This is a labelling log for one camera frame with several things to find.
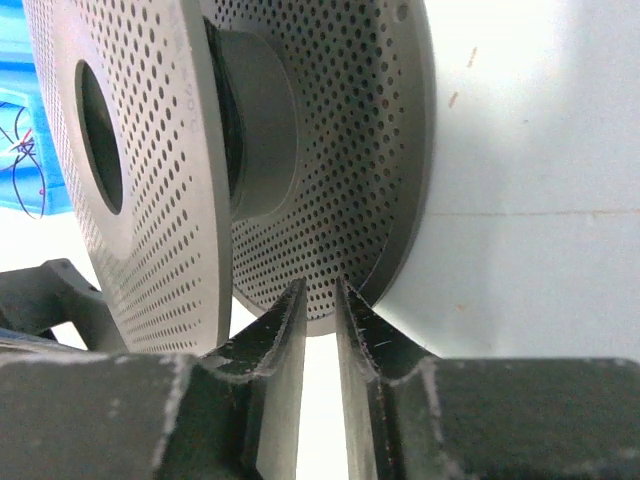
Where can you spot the black filament spool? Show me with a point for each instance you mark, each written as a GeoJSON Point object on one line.
{"type": "Point", "coordinates": [216, 151]}

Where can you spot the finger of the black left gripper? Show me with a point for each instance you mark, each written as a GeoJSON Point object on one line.
{"type": "Point", "coordinates": [34, 300]}

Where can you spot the blue plastic bin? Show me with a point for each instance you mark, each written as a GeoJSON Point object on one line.
{"type": "Point", "coordinates": [31, 178]}

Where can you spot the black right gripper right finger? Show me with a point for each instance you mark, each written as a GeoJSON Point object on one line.
{"type": "Point", "coordinates": [410, 414]}

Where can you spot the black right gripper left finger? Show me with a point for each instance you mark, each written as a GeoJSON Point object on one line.
{"type": "Point", "coordinates": [231, 414]}

